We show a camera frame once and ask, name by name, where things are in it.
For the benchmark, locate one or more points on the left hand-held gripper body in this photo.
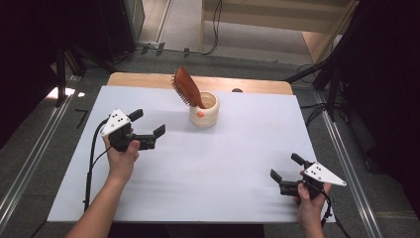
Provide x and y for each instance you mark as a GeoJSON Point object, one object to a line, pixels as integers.
{"type": "Point", "coordinates": [115, 123]}

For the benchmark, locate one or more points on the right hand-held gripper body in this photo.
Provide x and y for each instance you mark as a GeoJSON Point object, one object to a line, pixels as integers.
{"type": "Point", "coordinates": [322, 173]}

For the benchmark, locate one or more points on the cream ribbed cup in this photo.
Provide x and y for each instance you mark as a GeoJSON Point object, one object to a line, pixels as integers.
{"type": "Point", "coordinates": [206, 115]}

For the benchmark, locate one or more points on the brown wooden hairbrush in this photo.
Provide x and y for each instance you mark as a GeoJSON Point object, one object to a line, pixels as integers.
{"type": "Point", "coordinates": [186, 86]}

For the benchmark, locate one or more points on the person's right hand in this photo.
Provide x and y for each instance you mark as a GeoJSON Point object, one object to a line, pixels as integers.
{"type": "Point", "coordinates": [310, 206]}

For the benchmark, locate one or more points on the person's left hand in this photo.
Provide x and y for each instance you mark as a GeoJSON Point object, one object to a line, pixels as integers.
{"type": "Point", "coordinates": [122, 162]}

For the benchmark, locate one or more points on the light wooden table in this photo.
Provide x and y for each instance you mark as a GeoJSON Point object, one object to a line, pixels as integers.
{"type": "Point", "coordinates": [138, 81]}

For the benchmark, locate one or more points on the white paper sheet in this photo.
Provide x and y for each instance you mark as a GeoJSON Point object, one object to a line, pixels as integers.
{"type": "Point", "coordinates": [204, 172]}

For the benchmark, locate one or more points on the black tripod stand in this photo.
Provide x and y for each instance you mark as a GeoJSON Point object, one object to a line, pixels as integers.
{"type": "Point", "coordinates": [61, 76]}

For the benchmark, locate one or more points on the black metal stand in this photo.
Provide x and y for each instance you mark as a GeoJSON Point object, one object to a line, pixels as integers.
{"type": "Point", "coordinates": [332, 86]}

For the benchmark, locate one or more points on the black cabinet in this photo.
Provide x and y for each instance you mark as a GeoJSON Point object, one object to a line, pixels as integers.
{"type": "Point", "coordinates": [119, 26]}

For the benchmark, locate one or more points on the person's dark clothing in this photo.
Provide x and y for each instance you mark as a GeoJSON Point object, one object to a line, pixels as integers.
{"type": "Point", "coordinates": [198, 232]}

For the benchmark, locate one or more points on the beige wooden platform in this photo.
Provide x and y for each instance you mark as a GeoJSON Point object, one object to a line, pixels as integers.
{"type": "Point", "coordinates": [264, 20]}

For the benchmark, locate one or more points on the aluminium floor rail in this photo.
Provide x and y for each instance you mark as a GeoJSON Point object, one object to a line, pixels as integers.
{"type": "Point", "coordinates": [36, 145]}
{"type": "Point", "coordinates": [350, 165]}

